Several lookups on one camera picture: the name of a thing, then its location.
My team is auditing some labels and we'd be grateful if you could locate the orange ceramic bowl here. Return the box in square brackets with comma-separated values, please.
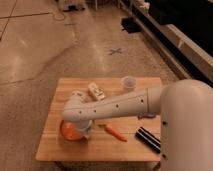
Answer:
[60, 120, 89, 141]

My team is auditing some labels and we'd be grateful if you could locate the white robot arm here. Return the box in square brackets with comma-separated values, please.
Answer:
[62, 79, 213, 171]

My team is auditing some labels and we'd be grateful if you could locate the orange carrot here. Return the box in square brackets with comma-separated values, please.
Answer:
[105, 124, 127, 142]

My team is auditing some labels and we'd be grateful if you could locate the small white carton box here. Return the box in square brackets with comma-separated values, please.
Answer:
[88, 82, 106, 101]

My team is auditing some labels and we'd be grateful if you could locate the wooden table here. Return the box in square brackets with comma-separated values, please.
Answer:
[36, 78, 160, 164]

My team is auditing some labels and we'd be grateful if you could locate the blue sponge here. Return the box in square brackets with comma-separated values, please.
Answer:
[137, 114, 156, 120]

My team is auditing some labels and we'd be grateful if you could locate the black striped rectangular block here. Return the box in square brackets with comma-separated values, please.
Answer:
[135, 127, 161, 154]

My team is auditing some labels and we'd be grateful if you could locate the black box on floor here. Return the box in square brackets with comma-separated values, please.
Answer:
[121, 17, 141, 33]

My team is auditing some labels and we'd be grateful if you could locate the white equipment base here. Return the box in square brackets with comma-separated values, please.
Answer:
[56, 0, 85, 11]

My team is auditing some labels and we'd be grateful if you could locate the long wall shelf unit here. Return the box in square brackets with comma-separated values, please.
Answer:
[118, 0, 213, 84]

